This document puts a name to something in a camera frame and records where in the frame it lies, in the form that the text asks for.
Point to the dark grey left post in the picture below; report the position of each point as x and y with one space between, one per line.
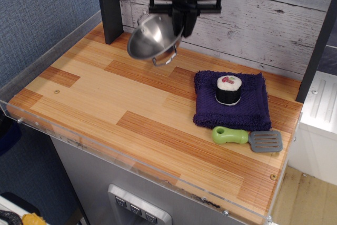
111 19

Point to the purple cloth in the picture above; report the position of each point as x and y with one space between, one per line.
250 113

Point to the clear acrylic front guard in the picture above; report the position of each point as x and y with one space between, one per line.
167 148

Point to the small stainless steel pot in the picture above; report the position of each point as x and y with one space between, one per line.
154 39

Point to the toy sushi roll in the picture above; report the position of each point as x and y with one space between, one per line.
228 90

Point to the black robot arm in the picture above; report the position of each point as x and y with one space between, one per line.
184 13

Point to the dark grey right post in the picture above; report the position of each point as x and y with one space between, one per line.
318 51

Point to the dark grey post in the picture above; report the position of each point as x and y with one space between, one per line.
318 51
111 19

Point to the yellow object at corner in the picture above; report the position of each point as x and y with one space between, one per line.
33 219

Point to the grey toy fridge cabinet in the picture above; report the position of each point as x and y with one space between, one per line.
90 177

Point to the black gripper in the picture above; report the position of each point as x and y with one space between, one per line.
184 12

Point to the green handled grey toy spatula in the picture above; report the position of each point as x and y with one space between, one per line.
260 141

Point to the silver dispenser button panel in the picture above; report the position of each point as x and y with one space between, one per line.
131 209

